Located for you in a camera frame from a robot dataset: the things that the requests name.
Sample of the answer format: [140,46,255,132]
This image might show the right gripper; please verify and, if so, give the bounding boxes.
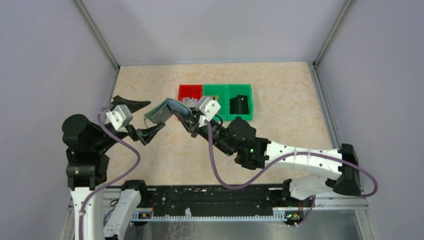
[173,106,236,157]

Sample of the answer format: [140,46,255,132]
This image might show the sage green card holder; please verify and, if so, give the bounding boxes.
[144,98,193,125]

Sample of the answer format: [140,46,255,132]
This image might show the silver credit card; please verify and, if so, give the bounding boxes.
[152,104,173,125]

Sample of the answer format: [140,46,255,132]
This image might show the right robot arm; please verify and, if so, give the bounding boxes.
[179,113,362,206]

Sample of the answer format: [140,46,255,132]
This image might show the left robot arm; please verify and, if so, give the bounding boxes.
[61,96,164,240]

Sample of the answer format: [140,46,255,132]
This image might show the white VIP cards in bin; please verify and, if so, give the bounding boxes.
[181,96,199,108]

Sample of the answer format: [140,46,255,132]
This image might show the tan card holder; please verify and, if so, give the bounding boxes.
[210,95,219,102]

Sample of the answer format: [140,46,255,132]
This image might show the black card holder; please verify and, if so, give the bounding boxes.
[229,95,250,115]

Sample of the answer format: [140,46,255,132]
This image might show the red plastic bin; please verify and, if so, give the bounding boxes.
[177,84,203,104]

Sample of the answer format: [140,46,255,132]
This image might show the middle green plastic bin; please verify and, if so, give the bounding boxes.
[203,84,230,121]

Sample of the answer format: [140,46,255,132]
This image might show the green plastic bin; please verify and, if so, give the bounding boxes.
[203,84,230,121]
[228,84,254,121]

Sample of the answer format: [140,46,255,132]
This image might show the right green plastic bin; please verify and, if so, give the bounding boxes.
[228,84,254,121]

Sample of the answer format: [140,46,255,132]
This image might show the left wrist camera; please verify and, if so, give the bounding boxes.
[105,104,133,133]

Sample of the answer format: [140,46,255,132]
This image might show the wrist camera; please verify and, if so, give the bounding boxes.
[105,104,133,133]
[194,95,221,127]

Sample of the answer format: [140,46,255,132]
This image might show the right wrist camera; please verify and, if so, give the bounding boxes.
[194,95,221,127]

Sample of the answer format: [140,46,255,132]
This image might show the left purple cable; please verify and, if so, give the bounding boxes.
[77,105,142,240]

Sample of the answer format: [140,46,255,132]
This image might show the aluminium frame rail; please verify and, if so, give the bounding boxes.
[68,186,369,212]

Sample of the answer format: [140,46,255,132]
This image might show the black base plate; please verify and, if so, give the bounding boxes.
[138,183,312,219]

